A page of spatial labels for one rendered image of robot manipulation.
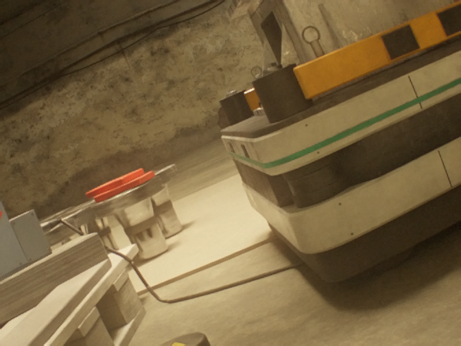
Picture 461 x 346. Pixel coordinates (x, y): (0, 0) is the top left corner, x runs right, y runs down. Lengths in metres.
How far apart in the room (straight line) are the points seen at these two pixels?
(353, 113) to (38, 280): 0.84
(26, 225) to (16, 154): 9.33
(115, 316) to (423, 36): 0.92
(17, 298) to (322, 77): 0.85
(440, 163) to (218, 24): 9.22
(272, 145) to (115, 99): 9.39
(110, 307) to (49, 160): 9.23
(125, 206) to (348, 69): 1.33
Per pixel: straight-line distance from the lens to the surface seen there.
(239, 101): 1.97
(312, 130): 1.16
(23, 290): 1.65
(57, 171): 10.83
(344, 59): 1.21
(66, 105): 10.72
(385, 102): 1.19
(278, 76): 1.17
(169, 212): 2.81
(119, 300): 1.67
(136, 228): 2.47
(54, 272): 1.69
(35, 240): 1.71
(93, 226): 2.84
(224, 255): 2.01
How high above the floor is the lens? 0.38
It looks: 4 degrees down
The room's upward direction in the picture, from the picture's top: 24 degrees counter-clockwise
